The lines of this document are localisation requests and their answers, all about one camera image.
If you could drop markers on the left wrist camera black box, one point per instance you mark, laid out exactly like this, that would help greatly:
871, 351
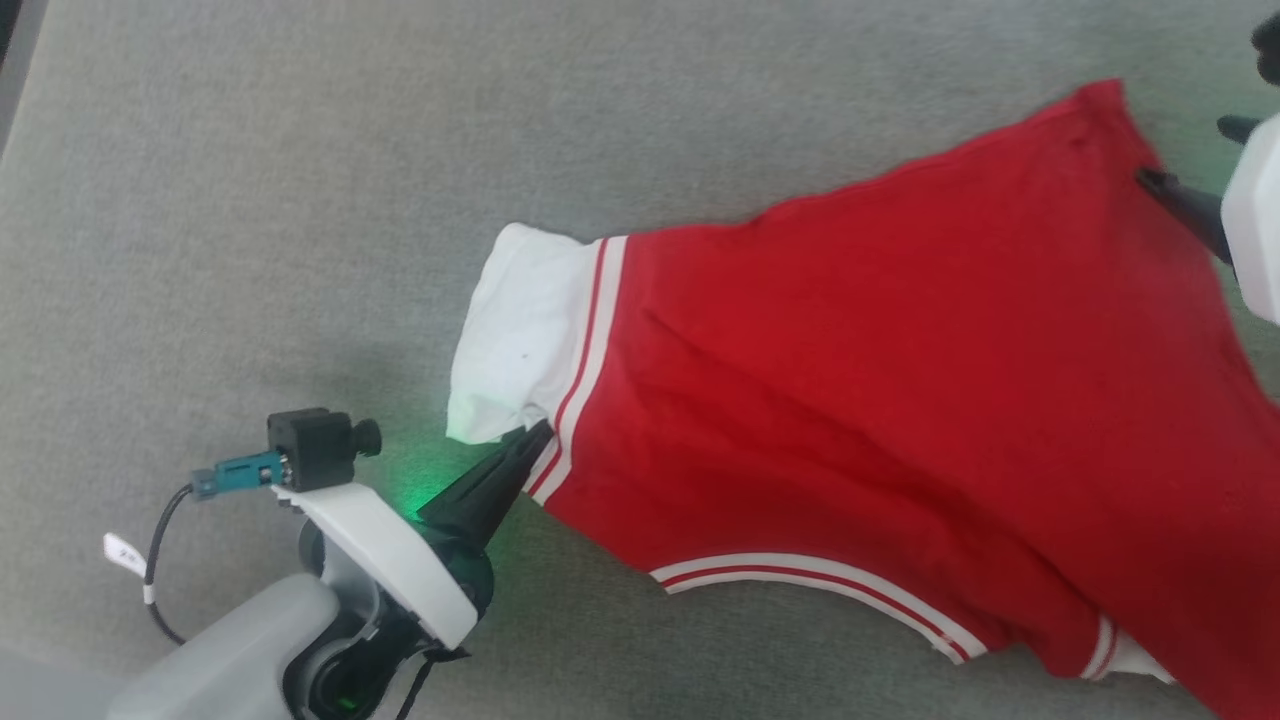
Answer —
310, 450

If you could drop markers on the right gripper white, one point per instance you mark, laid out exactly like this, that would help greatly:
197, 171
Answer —
1260, 220

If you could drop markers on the red and white garment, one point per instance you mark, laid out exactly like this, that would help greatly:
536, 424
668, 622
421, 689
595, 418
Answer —
900, 400

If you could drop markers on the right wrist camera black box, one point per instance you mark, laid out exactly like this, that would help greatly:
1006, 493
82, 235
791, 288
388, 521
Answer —
1270, 50

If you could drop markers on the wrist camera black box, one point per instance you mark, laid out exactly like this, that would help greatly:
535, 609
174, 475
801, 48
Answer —
310, 450
1270, 50

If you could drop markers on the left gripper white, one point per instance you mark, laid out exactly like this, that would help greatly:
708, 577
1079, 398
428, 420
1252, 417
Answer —
390, 560

